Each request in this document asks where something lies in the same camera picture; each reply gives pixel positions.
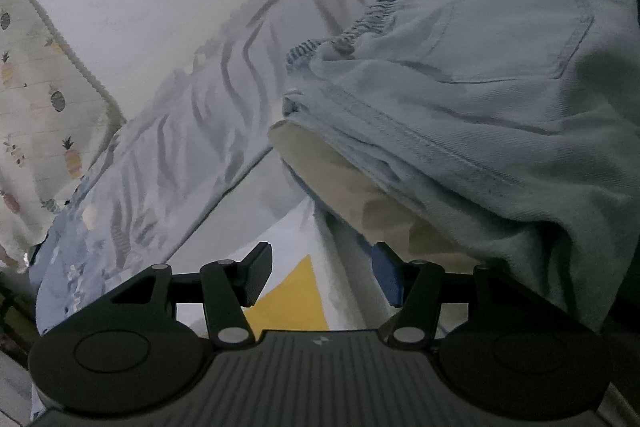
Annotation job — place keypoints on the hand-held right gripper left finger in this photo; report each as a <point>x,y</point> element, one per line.
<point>257,274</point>

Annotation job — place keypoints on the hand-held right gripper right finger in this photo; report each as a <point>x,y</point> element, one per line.
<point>387,277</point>

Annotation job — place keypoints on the pineapple print curtain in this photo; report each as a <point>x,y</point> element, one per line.
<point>45,107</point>

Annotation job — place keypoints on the white and yellow plastic bag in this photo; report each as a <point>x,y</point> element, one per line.
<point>295,287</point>

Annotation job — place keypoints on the light blue denim shorts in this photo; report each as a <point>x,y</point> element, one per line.
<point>490,107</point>

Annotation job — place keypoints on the blue printed quilt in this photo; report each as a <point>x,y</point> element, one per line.
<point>200,132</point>

